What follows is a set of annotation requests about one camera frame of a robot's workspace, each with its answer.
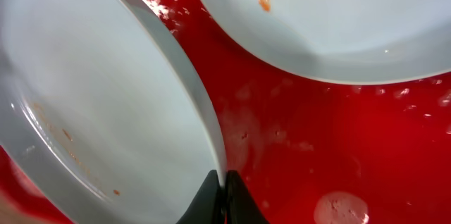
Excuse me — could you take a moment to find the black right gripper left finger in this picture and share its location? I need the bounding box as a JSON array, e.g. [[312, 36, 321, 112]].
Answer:
[[176, 170, 224, 224]]

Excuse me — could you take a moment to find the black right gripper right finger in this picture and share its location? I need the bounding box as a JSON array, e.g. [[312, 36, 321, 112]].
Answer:
[[225, 170, 269, 224]]

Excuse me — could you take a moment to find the white plate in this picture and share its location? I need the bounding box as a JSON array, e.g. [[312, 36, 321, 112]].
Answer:
[[201, 0, 450, 85], [1, 0, 226, 223]]

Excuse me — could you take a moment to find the red plastic tray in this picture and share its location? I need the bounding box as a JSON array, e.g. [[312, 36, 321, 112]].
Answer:
[[0, 0, 451, 224]]

